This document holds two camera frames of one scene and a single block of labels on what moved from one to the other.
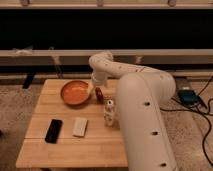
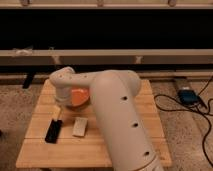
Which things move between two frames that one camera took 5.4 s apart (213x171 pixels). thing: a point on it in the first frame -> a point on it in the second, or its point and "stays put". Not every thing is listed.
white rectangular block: (79, 126) stays put
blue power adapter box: (189, 97) stays put
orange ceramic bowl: (75, 92) stays put
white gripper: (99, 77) -> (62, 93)
